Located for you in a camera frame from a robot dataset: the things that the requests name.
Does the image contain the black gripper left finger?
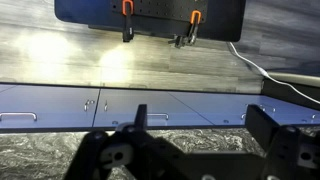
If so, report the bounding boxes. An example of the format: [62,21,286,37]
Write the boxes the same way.
[134,104,147,130]

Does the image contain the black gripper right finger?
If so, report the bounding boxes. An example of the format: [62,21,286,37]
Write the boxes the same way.
[245,104,280,151]

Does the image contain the dark blue pegboard cart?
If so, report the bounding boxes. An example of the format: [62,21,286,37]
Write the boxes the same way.
[54,0,246,42]

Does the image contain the orange black clamp right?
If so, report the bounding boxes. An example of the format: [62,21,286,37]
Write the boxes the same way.
[175,10,202,48]

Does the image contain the orange black clamp left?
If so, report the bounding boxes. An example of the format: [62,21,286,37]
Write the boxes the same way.
[122,0,134,42]

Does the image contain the white cable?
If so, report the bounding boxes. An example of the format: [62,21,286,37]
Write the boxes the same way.
[227,41,320,105]

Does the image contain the blue lower cabinet fronts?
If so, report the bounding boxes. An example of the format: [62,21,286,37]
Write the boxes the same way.
[0,84,319,132]

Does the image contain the orange black clamp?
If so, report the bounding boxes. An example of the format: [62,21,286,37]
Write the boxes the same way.
[175,10,202,48]
[122,0,134,42]

